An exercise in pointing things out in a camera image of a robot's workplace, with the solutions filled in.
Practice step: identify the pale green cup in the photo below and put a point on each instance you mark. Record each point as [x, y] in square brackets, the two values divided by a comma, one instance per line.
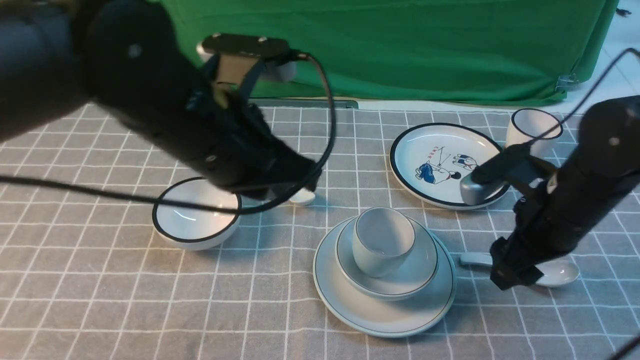
[382, 240]

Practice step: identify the grey checked tablecloth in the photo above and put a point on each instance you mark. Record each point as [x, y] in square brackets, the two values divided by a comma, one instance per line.
[90, 279]

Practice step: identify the metal clip on backdrop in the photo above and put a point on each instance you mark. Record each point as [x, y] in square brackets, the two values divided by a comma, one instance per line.
[567, 83]

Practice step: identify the pale green rimmed bowl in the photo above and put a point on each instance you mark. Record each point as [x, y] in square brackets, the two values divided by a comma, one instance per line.
[417, 271]

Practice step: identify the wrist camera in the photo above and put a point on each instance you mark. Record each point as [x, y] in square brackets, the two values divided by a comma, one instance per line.
[514, 167]
[237, 62]

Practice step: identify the cartoon plate black rim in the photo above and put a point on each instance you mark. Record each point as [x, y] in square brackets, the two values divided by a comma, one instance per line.
[429, 161]

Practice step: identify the green backdrop cloth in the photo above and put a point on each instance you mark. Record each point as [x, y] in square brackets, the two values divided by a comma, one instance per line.
[485, 52]

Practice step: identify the plain white ceramic spoon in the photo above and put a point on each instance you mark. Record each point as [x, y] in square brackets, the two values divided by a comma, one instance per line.
[555, 273]

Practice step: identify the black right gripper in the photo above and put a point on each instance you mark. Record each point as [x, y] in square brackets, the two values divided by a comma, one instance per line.
[550, 224]

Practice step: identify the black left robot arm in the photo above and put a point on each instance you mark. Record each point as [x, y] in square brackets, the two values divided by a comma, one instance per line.
[124, 56]

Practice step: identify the pale green large plate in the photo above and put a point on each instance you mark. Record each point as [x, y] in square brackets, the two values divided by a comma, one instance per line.
[380, 318]

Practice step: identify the black rimmed white cup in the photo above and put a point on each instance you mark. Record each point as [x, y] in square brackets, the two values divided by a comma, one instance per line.
[528, 123]

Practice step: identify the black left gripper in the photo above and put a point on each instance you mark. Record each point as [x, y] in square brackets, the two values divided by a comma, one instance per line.
[219, 135]

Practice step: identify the grey metal bar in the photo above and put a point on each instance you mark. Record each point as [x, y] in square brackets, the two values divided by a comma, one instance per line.
[304, 103]

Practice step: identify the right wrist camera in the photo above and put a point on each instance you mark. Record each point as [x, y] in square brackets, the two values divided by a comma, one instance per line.
[514, 167]

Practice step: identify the small patterned white spoon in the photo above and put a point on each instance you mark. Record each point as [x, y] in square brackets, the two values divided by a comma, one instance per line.
[302, 198]

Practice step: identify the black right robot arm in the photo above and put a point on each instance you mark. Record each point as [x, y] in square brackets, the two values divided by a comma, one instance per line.
[608, 143]

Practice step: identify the black rimmed white bowl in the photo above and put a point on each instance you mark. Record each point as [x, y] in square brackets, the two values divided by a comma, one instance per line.
[191, 229]

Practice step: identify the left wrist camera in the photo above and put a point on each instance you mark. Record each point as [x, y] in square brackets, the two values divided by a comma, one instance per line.
[237, 62]

